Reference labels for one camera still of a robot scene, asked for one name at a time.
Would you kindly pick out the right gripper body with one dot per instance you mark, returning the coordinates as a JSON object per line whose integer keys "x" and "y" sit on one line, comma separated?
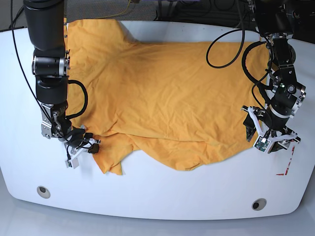
{"x": 79, "y": 140}

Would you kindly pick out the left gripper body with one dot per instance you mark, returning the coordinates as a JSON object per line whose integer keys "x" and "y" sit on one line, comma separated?
{"x": 271, "y": 124}

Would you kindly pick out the orange t-shirt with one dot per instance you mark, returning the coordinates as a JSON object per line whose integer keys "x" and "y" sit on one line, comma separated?
{"x": 171, "y": 100}

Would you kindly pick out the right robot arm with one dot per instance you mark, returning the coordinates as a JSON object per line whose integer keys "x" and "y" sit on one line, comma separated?
{"x": 50, "y": 64}

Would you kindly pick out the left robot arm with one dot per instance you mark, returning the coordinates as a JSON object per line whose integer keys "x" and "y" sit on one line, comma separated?
{"x": 283, "y": 95}

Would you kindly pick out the red tape rectangle marking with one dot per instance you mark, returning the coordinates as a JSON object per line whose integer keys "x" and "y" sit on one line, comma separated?
{"x": 285, "y": 161}

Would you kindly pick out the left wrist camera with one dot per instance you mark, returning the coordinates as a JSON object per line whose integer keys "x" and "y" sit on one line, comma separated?
{"x": 263, "y": 144}

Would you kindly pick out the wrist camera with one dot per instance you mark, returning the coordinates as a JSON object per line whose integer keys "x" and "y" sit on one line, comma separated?
{"x": 72, "y": 163}
{"x": 263, "y": 144}

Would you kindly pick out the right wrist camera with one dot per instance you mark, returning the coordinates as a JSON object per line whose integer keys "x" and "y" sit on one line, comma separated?
{"x": 72, "y": 163}

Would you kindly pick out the left table cable grommet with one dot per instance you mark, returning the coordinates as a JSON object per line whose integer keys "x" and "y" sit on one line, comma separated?
{"x": 43, "y": 192}

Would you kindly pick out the table cable grommet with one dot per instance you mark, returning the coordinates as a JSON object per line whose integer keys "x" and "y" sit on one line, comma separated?
{"x": 259, "y": 204}
{"x": 43, "y": 192}

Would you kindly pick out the right table cable grommet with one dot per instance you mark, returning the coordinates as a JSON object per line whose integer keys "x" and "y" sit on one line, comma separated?
{"x": 259, "y": 204}

